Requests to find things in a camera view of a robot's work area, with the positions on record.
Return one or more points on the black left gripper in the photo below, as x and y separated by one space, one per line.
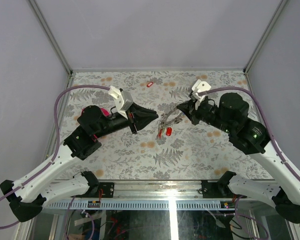
143 116

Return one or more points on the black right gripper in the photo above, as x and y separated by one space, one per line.
188 108

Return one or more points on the large metal keyring with keys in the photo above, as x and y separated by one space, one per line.
172 117

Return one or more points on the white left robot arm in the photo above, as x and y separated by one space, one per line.
28 195

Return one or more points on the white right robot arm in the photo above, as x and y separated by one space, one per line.
251 138

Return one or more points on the crumpled pink cloth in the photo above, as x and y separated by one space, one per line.
104 112

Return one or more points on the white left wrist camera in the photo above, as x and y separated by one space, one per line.
123 100

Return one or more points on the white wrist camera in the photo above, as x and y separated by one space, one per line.
123 100
197 90

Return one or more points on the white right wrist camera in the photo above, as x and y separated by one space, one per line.
197 90

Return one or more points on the aluminium front rail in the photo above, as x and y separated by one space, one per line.
141 195

